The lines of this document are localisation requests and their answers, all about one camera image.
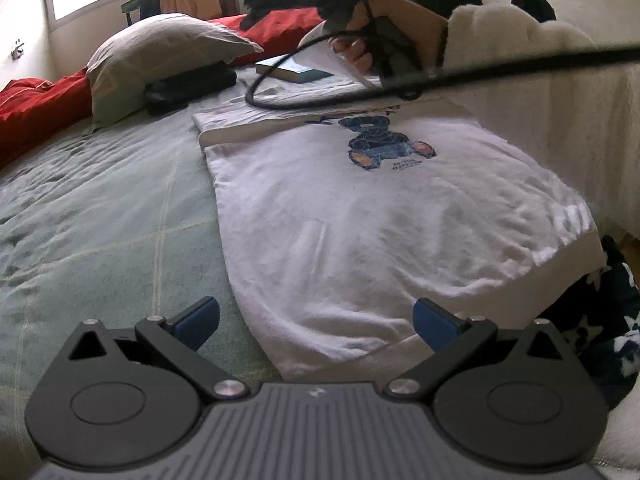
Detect grey pillow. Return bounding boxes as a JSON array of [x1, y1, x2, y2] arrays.
[[87, 13, 264, 128]]

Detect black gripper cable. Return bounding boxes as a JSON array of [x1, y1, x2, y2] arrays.
[[244, 0, 640, 111]]

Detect dark star-patterned trousers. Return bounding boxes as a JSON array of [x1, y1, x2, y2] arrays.
[[541, 235, 639, 410]]

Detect wooden chair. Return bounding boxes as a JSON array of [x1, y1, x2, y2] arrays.
[[511, 0, 556, 23]]

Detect white printed sweatshirt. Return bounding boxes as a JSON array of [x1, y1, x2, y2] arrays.
[[193, 93, 604, 380]]

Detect cardboard boxes by window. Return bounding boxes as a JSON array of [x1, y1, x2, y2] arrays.
[[120, 0, 241, 26]]

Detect light blue book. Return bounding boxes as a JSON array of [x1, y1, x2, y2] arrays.
[[255, 55, 331, 84]]

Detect green quilted bed cover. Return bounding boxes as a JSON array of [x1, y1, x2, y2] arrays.
[[0, 58, 640, 480]]

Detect red pillow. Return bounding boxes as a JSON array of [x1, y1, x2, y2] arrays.
[[0, 68, 92, 168]]

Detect black folded cloth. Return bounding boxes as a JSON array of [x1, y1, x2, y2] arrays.
[[143, 62, 236, 116]]

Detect red blanket roll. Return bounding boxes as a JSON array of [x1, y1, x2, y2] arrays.
[[210, 8, 322, 67]]

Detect person's right hand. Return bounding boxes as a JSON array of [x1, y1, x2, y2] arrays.
[[330, 0, 448, 74]]

